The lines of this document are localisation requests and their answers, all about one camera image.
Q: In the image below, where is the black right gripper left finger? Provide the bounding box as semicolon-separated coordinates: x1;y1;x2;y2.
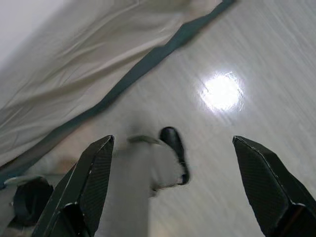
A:
31;134;116;237

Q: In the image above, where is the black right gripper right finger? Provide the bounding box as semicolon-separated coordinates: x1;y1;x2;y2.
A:
232;135;316;237

